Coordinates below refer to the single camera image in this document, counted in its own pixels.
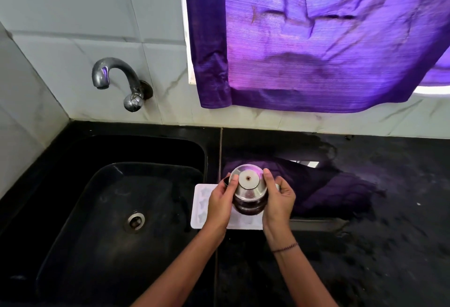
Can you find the person's right thumb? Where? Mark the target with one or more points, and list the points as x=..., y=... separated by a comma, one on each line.
x=268, y=183

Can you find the person's left forearm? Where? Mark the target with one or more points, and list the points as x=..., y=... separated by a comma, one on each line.
x=179, y=268

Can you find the person's left hand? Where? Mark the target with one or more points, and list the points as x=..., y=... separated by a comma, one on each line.
x=219, y=206

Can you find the black sink basin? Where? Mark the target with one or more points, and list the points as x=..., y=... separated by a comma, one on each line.
x=116, y=219

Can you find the white star ice tray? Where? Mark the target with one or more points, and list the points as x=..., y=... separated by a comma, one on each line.
x=211, y=208

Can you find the person's left thumb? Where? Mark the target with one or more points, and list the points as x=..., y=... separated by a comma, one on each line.
x=235, y=184

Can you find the person's right hand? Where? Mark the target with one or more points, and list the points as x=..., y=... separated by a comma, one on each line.
x=279, y=205

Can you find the chrome wall tap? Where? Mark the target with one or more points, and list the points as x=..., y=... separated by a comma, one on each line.
x=123, y=83

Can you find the steel sink drain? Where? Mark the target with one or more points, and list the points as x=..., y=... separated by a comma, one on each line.
x=135, y=220

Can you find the purple curtain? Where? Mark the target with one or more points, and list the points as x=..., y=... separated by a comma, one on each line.
x=316, y=36

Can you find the person's right forearm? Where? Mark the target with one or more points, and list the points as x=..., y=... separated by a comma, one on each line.
x=298, y=271

